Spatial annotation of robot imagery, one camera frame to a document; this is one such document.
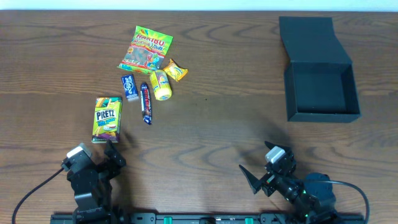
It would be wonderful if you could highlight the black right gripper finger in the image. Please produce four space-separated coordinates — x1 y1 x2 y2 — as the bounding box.
239 164 262 194
264 141 291 153

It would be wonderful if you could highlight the green Pretz snack box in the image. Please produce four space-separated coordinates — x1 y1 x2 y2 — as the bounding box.
91 97 123 144

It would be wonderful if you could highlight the dark blue chocolate bar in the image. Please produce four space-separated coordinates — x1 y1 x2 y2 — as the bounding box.
141 82 152 125

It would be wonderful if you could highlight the black gift box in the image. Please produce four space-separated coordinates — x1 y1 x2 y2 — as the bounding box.
279 16 361 123

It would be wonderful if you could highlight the yellow Mentos bottle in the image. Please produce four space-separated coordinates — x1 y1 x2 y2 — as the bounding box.
150 70 172 101

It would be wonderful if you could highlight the small orange candy packet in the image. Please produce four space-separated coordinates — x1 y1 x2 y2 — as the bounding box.
163 58 188 82

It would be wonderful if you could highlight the green Haribo gummy bag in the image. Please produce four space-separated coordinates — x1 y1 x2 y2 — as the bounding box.
118 26 174 75

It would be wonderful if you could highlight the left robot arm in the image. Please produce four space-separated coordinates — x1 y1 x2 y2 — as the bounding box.
62 140 128 223

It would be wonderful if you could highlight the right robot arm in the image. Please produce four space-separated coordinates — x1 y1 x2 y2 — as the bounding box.
239 141 340 223

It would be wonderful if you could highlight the blue Eclipse mint tin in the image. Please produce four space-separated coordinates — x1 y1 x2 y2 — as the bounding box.
121 74 138 101

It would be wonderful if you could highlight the black mounting rail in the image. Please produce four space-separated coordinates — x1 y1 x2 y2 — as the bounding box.
50 213 364 224

